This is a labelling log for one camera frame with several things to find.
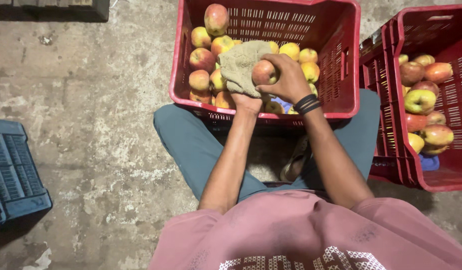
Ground blue liner sheet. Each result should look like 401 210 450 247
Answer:
418 152 440 172
271 97 298 114

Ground grey sandal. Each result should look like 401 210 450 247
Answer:
279 135 312 183

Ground beige cleaning cloth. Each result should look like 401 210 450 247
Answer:
217 40 273 99

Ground black wristbands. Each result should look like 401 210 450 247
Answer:
293 94 322 116

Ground red plastic crate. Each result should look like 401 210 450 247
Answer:
388 4 462 193
169 0 361 126
359 22 408 186

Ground teal trousers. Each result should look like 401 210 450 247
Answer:
153 88 381 202

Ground white paper scrap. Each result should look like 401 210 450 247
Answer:
22 247 52 270

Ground person's right hand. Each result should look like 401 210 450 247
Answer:
255 53 313 105

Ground blue plastic crate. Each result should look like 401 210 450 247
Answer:
0 118 53 227

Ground pink printed shirt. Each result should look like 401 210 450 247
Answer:
148 189 462 270

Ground dark crate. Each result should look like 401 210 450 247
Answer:
0 0 111 23

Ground person's left hand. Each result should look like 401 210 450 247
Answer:
231 92 263 110

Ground heap of apples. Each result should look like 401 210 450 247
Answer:
188 3 321 115
398 53 455 156

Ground red yellow apple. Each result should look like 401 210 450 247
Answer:
251 60 279 86

